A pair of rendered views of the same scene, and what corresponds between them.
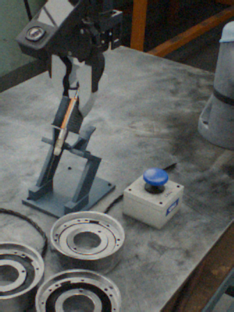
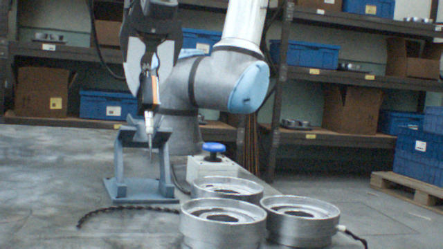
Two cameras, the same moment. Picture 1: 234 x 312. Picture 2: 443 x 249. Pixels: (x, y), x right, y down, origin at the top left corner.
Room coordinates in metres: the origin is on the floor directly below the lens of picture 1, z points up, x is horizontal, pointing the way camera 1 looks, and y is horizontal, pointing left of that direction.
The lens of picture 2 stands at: (0.14, 0.62, 1.02)
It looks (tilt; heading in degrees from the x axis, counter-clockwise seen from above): 7 degrees down; 310
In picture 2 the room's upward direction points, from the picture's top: 6 degrees clockwise
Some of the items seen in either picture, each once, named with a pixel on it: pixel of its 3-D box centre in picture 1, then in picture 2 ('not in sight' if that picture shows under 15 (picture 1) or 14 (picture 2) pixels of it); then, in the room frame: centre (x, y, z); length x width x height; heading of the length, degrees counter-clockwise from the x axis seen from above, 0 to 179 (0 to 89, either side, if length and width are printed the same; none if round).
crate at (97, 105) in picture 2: not in sight; (111, 104); (3.58, -2.03, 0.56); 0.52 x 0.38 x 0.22; 56
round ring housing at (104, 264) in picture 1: (87, 244); (226, 198); (0.61, 0.04, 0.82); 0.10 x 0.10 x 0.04
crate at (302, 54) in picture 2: not in sight; (302, 54); (2.73, -3.43, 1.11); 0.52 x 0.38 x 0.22; 59
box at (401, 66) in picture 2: not in sight; (412, 59); (2.12, -4.42, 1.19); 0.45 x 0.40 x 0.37; 54
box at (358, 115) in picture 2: not in sight; (349, 108); (2.45, -3.88, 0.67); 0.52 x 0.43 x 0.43; 59
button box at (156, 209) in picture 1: (154, 197); (210, 171); (0.74, -0.06, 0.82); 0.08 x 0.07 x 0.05; 149
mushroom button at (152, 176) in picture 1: (154, 185); (212, 157); (0.73, -0.06, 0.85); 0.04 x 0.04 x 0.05
